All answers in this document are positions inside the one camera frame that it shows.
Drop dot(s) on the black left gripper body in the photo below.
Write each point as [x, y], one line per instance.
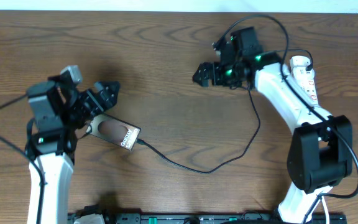
[89, 101]

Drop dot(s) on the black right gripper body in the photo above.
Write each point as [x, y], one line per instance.
[227, 74]

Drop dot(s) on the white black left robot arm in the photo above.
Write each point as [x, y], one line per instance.
[59, 110]

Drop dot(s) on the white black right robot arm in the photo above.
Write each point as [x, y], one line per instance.
[319, 157]

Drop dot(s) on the white charger plug adapter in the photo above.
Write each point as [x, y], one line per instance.
[299, 61]

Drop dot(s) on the white power strip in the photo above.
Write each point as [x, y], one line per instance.
[305, 79]

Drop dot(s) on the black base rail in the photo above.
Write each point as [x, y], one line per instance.
[98, 214]

